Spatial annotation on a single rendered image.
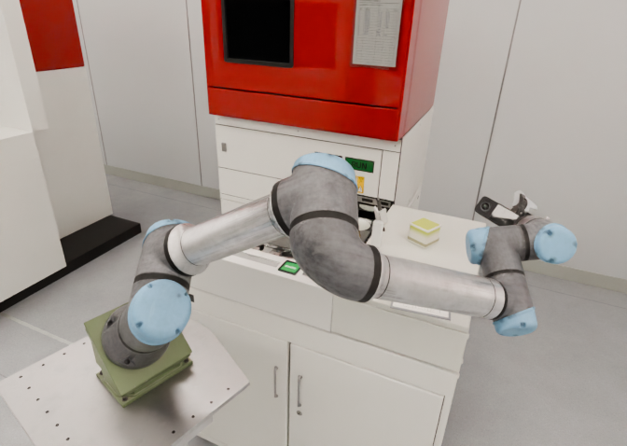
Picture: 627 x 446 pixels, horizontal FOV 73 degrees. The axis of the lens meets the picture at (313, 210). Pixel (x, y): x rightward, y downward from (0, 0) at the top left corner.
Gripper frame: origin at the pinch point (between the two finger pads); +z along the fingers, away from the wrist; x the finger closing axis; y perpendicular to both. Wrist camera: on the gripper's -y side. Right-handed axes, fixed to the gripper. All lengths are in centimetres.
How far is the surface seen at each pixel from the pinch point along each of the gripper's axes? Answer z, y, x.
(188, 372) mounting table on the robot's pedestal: -28, -46, -73
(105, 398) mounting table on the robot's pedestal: -39, -58, -82
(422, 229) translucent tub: 13.6, -11.9, -16.4
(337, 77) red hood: 34, -63, 11
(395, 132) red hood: 33.6, -35.3, 5.1
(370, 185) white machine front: 47, -32, -16
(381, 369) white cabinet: -9, -3, -53
